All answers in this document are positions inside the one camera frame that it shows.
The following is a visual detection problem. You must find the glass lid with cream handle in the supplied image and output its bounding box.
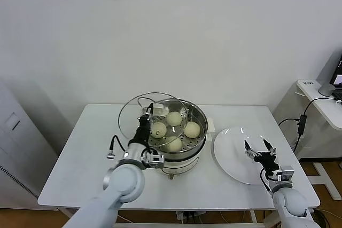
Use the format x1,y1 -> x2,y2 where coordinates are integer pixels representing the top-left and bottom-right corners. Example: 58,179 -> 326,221
118,92 -> 191,148

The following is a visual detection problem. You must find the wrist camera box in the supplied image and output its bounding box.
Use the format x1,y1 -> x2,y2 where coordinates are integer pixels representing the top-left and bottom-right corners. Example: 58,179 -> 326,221
276,165 -> 294,183
143,151 -> 165,169

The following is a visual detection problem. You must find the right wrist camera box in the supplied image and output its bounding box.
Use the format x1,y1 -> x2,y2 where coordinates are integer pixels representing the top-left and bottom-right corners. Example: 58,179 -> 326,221
276,165 -> 294,183

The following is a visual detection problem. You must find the dark laptop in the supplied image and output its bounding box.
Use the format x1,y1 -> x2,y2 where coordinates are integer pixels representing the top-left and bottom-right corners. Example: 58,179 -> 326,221
329,54 -> 342,99

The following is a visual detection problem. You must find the white cabinet unit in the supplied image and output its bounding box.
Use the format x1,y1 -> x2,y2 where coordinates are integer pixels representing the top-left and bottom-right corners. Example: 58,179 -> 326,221
0,80 -> 58,210

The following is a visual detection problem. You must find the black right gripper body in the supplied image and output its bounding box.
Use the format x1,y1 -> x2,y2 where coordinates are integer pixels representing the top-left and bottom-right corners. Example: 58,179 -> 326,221
253,151 -> 280,171

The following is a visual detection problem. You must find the white power strip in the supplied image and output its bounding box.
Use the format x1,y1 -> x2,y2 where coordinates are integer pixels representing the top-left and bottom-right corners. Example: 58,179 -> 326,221
175,211 -> 206,225

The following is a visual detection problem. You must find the grey round desk gadget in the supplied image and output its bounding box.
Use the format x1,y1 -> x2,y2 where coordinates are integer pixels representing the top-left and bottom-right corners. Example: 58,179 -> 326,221
317,83 -> 336,97

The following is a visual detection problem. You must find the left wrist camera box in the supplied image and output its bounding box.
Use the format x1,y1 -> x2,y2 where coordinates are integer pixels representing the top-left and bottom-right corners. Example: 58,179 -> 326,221
143,151 -> 165,169

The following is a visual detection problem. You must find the white round plate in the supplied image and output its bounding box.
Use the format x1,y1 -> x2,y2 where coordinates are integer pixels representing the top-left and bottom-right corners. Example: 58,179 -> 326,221
213,127 -> 281,185

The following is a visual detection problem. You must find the white side desk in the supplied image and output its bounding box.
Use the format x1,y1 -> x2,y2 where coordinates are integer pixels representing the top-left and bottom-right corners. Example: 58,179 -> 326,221
296,80 -> 342,201

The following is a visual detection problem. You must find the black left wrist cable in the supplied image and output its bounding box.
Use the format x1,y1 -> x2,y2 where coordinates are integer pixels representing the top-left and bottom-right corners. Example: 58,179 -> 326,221
106,135 -> 128,159

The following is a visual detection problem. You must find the white steamed baozi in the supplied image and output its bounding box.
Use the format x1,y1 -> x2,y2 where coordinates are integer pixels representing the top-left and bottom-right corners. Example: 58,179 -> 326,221
183,122 -> 201,138
161,136 -> 183,153
149,122 -> 168,139
166,111 -> 183,127

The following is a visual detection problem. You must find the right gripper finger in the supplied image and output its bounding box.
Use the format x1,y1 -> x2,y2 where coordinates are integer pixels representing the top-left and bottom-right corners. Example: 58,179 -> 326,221
243,139 -> 261,159
263,138 -> 277,156

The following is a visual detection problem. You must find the white electric cooker base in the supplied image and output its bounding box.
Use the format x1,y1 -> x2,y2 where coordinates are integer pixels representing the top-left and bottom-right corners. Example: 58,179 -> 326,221
131,117 -> 216,181

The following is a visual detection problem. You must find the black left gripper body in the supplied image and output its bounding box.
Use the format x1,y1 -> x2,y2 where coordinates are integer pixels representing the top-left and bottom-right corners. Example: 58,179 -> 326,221
135,114 -> 154,146

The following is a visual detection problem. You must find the black laptop adapter cable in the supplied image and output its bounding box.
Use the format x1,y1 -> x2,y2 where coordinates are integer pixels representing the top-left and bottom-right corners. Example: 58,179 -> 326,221
278,98 -> 342,154

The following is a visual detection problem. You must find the black cooker power cord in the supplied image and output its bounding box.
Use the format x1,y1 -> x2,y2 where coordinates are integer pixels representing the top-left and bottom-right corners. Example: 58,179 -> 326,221
137,96 -> 158,113

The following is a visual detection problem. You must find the perforated steel steamer basket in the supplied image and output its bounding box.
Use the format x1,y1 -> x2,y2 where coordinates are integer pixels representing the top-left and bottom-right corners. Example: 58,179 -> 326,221
139,99 -> 208,159

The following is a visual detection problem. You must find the white table frame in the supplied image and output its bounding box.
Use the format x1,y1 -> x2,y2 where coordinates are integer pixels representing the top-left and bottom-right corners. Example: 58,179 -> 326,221
56,206 -> 286,228

